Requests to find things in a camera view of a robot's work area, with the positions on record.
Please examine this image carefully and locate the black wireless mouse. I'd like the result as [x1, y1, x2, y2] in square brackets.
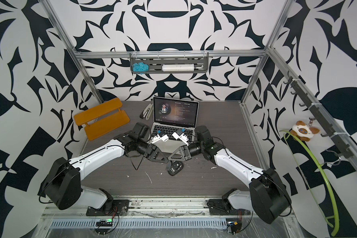
[168, 161, 184, 176]

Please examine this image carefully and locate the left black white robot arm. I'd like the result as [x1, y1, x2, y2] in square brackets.
[41, 123, 168, 215]

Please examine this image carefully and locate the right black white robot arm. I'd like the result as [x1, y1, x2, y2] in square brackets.
[172, 126, 292, 224]

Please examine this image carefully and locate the silver laptop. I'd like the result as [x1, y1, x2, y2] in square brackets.
[152, 97, 199, 153]

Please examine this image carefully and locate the black silver stapler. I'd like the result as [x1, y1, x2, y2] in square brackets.
[139, 103, 153, 121]

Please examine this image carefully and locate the orange two-tier stand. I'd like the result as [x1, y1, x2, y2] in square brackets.
[73, 98, 130, 141]

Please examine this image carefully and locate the teal scrubber ball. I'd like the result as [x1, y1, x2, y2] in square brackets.
[132, 62, 149, 73]

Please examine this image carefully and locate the right small electronics board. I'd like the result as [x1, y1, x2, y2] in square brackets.
[226, 221, 242, 235]

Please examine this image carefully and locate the small electronics board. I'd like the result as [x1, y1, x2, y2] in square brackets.
[95, 219, 114, 228]
[226, 221, 242, 235]

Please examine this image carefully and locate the left small electronics board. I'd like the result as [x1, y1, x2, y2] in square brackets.
[95, 219, 114, 228]

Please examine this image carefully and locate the white roll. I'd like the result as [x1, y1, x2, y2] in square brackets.
[162, 64, 195, 72]

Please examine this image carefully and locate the brown white plush toy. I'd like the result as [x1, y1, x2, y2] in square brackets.
[290, 121, 320, 142]

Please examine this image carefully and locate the green hoop tube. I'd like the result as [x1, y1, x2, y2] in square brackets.
[280, 129, 340, 237]

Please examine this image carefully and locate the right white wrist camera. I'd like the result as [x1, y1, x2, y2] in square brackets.
[172, 129, 189, 146]

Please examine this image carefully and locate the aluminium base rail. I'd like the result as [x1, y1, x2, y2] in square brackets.
[42, 196, 221, 218]

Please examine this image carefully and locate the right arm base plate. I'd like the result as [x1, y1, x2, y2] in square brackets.
[206, 199, 251, 216]

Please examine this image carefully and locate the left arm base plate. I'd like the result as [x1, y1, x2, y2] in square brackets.
[86, 199, 130, 217]

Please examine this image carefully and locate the grey wall tray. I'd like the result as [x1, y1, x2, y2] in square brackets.
[130, 53, 209, 74]

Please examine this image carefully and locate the grey hook rail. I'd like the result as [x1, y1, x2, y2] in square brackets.
[285, 71, 354, 159]

